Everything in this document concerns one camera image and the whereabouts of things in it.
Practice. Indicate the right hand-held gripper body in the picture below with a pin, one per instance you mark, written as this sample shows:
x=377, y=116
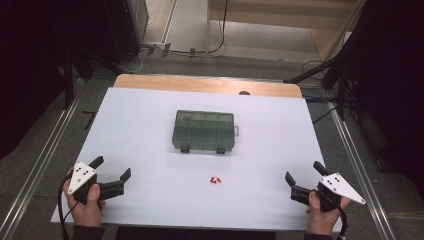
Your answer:
x=340, y=188

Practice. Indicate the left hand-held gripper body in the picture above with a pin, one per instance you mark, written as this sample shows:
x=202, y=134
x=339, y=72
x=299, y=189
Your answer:
x=80, y=176

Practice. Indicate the grey transparent compartment storage box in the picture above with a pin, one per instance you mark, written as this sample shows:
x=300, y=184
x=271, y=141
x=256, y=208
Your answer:
x=203, y=130

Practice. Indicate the person's left hand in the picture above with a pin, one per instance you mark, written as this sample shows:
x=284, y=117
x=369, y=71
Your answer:
x=85, y=213

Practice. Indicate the person's right hand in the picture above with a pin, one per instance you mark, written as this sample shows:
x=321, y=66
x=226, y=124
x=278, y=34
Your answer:
x=321, y=221

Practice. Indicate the white table board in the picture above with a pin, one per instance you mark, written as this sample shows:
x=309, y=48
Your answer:
x=140, y=133

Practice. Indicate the black metal stand with legs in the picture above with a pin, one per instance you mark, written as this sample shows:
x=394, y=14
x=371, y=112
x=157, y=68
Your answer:
x=340, y=86

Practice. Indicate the black table grommet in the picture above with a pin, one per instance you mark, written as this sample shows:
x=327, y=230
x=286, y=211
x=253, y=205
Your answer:
x=244, y=93

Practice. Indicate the dark curtain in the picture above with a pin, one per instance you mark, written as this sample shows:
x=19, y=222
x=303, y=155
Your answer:
x=393, y=83
x=30, y=66

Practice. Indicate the wooden table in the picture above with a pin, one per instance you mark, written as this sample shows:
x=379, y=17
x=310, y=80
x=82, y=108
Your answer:
x=200, y=85

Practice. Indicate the grey power strip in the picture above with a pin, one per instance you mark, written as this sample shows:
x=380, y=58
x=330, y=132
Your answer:
x=155, y=46

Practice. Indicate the black cabinet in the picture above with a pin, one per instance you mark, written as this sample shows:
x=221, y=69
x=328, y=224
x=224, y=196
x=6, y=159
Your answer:
x=123, y=30

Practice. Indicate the light wooden shelf unit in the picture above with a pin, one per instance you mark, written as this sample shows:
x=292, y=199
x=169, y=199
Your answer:
x=266, y=20

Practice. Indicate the metal floor rail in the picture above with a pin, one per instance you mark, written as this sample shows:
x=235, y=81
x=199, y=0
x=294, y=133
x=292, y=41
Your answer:
x=36, y=170
x=360, y=166

